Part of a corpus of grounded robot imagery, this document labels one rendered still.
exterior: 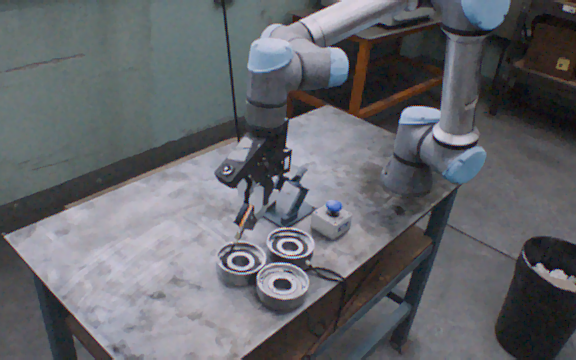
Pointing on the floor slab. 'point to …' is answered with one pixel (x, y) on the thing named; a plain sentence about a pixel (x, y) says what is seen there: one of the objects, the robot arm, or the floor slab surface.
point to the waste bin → (548, 298)
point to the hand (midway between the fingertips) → (250, 212)
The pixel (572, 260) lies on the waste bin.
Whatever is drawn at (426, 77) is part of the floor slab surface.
